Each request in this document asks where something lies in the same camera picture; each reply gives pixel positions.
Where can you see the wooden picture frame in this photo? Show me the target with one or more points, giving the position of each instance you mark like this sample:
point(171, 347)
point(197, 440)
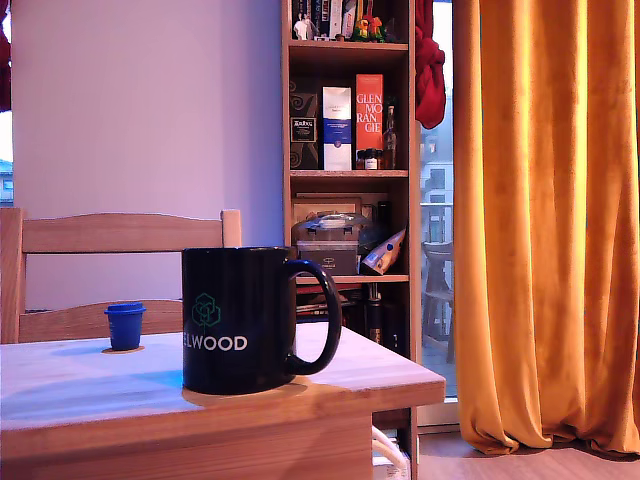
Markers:
point(325, 204)

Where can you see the gold and blue snack bag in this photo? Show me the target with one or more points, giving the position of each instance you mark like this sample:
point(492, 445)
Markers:
point(382, 252)

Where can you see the red hanging cloth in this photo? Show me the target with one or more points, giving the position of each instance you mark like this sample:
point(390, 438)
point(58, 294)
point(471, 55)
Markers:
point(429, 75)
point(4, 65)

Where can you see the orange curtain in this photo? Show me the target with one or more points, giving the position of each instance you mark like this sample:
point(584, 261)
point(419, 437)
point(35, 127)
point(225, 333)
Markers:
point(540, 200)

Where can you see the dark round bowl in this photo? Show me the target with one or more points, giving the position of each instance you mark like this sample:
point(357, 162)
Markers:
point(372, 236)

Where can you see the balcony chair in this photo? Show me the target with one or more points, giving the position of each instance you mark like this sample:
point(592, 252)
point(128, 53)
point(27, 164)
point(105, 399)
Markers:
point(437, 260)

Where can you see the white figurine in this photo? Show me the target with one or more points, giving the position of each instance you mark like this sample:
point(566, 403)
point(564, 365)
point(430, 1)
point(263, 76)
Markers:
point(301, 29)

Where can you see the black Ardbeg box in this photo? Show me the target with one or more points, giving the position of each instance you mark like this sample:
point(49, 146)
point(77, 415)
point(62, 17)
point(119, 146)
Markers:
point(303, 129)

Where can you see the wooden bookshelf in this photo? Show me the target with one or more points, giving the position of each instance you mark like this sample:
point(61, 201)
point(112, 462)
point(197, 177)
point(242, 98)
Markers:
point(350, 173)

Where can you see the colourful toy figurine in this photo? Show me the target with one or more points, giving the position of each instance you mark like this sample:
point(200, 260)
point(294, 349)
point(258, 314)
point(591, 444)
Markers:
point(367, 27)

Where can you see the orange Glenmorangie box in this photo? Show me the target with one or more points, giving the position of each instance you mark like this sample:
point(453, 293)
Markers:
point(369, 90)

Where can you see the black mug with ELWOOD print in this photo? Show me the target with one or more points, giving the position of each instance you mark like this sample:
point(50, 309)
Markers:
point(235, 280)

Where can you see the white book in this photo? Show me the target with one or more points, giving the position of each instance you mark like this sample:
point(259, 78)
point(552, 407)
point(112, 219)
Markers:
point(336, 15)

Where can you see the black flask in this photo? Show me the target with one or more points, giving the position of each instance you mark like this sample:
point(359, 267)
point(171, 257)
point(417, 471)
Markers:
point(372, 315)

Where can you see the wooden chair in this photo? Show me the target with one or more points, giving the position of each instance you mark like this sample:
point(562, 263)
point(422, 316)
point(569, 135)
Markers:
point(120, 232)

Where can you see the blue coffee capsule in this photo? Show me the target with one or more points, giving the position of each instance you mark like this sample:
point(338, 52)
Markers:
point(125, 330)

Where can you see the black gift box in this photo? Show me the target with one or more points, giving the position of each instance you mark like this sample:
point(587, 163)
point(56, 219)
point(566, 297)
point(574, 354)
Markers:
point(327, 262)

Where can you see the small glass jar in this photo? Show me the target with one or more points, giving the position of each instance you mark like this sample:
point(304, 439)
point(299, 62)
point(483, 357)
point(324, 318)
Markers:
point(371, 162)

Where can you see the clear glass bottle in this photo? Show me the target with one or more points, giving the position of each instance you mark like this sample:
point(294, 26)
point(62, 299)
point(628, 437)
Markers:
point(389, 140)

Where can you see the white and blue whisky box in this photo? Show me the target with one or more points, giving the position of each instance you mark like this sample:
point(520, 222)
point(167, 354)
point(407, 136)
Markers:
point(336, 155)

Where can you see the clear plastic lidded container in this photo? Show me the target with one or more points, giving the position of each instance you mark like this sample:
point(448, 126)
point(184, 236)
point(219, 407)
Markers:
point(327, 225)

